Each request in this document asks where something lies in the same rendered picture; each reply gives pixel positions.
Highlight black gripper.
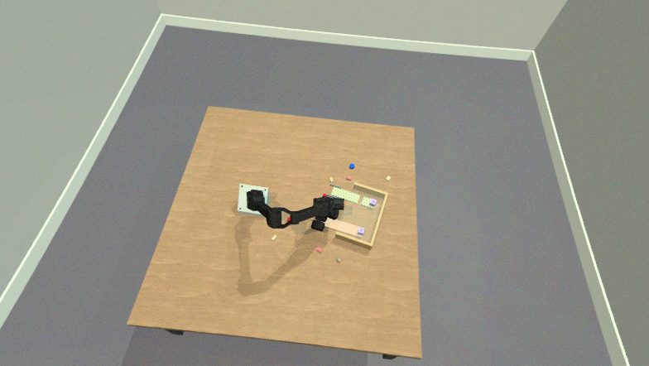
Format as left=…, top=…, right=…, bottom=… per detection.
left=311, top=196, right=328, bottom=232

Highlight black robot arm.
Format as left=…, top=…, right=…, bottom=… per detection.
left=247, top=190, right=344, bottom=229

